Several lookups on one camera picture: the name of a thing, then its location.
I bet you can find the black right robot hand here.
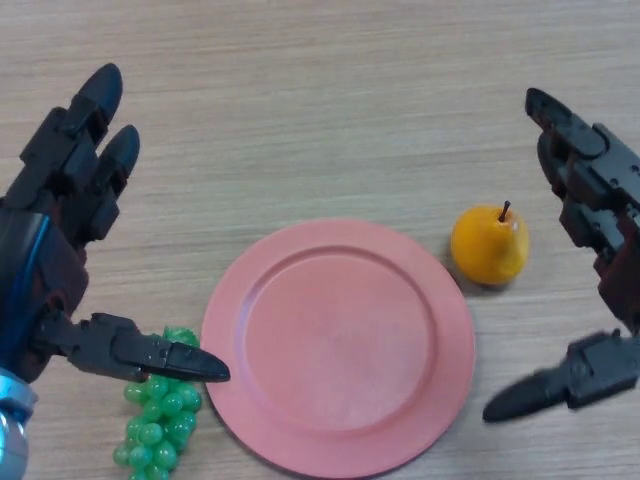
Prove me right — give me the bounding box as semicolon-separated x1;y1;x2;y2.
482;87;640;424

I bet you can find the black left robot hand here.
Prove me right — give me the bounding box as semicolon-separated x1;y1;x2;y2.
0;62;232;385

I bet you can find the yellow pear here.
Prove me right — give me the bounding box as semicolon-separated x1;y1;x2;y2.
450;200;531;287

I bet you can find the pink round plate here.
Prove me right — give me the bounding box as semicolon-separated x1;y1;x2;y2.
200;217;477;474

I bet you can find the green grape bunch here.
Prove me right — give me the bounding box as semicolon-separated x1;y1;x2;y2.
112;324;204;480

